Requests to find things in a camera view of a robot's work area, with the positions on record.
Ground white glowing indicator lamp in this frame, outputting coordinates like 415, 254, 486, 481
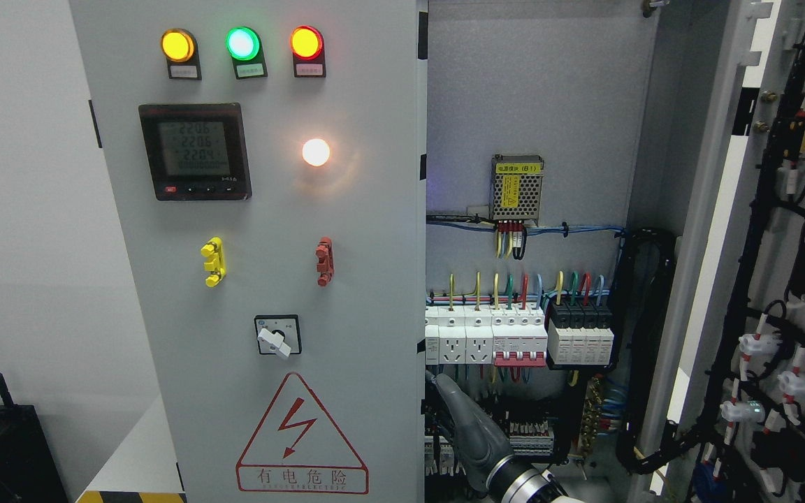
301, 138, 331, 168

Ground white rotary selector switch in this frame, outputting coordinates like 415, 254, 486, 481
254, 314, 303, 360

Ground red terminal post block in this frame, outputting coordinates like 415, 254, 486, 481
315, 236, 335, 287

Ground black digital power meter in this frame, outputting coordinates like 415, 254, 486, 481
138, 103, 252, 201

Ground metal mesh power supply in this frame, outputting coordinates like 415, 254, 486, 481
490, 155, 545, 221

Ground black wire loom right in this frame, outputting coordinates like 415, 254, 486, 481
614, 228, 677, 476

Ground dark grey robot right hand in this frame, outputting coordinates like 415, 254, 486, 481
425, 371, 514, 493

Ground yellow terminal post block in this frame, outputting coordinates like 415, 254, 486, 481
199, 236, 226, 289

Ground red electric hazard warning sticker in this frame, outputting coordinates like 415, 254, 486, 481
235, 372, 370, 495

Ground red indicator lamp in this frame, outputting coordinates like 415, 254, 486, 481
290, 25, 326, 78

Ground white sockets and breakers row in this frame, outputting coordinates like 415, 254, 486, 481
424, 305, 547, 368

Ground green indicator lamp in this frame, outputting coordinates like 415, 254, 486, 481
226, 26, 268, 80

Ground black box with antenna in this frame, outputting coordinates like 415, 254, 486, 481
0, 372, 68, 502

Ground black white surge protector block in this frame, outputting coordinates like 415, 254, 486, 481
545, 302, 616, 368

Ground brass ground terminal bar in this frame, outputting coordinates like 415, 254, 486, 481
577, 374, 604, 458

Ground yellow indicator lamp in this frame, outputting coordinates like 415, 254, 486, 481
161, 28, 202, 80

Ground lower relay row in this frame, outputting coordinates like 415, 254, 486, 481
422, 397, 555, 476

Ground grey cabinet door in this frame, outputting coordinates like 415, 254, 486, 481
623, 1, 805, 502
70, 1, 428, 502

